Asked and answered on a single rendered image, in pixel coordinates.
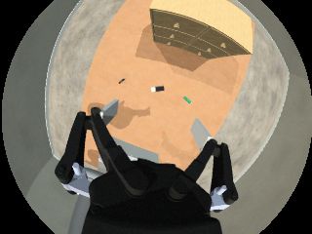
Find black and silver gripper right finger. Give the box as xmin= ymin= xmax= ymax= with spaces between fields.
xmin=169 ymin=118 xmax=239 ymax=213

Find brown wooden drawer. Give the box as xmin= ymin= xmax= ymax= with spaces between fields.
xmin=190 ymin=38 xmax=229 ymax=57
xmin=155 ymin=35 xmax=187 ymax=49
xmin=199 ymin=28 xmax=248 ymax=55
xmin=153 ymin=10 xmax=208 ymax=36
xmin=184 ymin=45 xmax=216 ymax=59
xmin=154 ymin=25 xmax=195 ymax=44

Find tall wooden chest of drawers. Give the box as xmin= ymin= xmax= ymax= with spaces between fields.
xmin=149 ymin=0 xmax=253 ymax=59

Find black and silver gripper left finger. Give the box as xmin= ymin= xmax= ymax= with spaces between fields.
xmin=55 ymin=98 xmax=149 ymax=198

